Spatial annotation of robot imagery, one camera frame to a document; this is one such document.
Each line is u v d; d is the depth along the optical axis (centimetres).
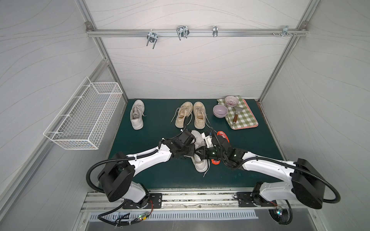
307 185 42
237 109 115
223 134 99
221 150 60
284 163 46
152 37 79
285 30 77
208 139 73
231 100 118
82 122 68
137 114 102
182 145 65
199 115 106
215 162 86
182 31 77
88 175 41
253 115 111
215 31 78
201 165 76
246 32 168
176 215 70
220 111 111
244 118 108
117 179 42
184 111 103
